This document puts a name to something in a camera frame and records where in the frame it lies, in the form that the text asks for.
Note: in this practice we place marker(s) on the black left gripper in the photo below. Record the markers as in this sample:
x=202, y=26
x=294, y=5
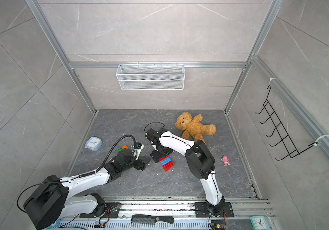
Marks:
x=145, y=163

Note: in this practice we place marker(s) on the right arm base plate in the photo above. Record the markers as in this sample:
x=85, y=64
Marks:
x=204, y=209

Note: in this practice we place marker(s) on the brown teddy bear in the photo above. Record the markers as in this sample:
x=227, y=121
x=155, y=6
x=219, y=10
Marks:
x=192, y=127

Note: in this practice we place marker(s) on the blue lego brick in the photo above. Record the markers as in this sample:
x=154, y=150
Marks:
x=165, y=161

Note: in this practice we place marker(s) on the light blue alarm clock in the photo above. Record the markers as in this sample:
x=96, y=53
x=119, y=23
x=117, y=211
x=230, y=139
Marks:
x=93, y=144

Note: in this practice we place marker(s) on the teal square clock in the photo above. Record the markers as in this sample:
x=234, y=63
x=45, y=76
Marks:
x=259, y=223

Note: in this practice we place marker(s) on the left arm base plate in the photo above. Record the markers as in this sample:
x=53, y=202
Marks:
x=108, y=209

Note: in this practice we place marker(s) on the white wire mesh basket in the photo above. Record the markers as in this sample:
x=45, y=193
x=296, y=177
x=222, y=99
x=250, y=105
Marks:
x=151, y=76

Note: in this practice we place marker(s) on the red small lego brick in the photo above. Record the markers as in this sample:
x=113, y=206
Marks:
x=168, y=166

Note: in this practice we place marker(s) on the pink small toy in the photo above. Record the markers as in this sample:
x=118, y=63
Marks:
x=225, y=160

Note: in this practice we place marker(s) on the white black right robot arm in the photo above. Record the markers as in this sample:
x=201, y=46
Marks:
x=199, y=159

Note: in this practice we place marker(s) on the black wall hook rack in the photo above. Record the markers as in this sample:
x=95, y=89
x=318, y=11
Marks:
x=280, y=131

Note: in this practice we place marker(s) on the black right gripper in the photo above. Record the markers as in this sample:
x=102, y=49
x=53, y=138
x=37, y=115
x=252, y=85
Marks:
x=156, y=156

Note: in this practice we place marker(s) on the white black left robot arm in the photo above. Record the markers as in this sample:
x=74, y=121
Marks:
x=56, y=198

